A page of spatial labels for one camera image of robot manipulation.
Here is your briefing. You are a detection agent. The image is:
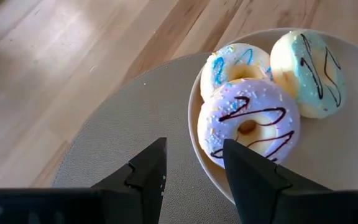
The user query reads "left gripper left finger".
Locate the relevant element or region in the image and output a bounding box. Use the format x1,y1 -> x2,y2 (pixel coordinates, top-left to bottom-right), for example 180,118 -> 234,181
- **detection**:
90,137 -> 168,224

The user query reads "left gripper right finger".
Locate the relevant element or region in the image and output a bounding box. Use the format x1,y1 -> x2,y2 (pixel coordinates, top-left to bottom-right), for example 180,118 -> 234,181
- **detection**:
223,138 -> 332,224

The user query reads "large pink frosted donut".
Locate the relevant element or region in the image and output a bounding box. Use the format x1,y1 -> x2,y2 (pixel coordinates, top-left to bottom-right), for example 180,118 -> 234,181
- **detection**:
196,77 -> 301,169

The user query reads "large mint donut black drizzle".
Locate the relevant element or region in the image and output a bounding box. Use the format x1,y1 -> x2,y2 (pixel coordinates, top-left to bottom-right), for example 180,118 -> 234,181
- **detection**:
269,29 -> 347,119

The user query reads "large white donut blue drizzle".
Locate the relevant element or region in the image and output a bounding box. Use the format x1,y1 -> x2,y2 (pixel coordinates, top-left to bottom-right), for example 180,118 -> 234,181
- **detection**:
200,42 -> 273,102

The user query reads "round grey placemat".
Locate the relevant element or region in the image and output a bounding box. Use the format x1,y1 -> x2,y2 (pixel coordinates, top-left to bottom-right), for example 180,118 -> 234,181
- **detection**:
51,52 -> 242,224

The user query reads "white plate right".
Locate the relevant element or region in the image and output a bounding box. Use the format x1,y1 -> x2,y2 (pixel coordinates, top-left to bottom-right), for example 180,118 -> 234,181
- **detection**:
187,27 -> 358,206

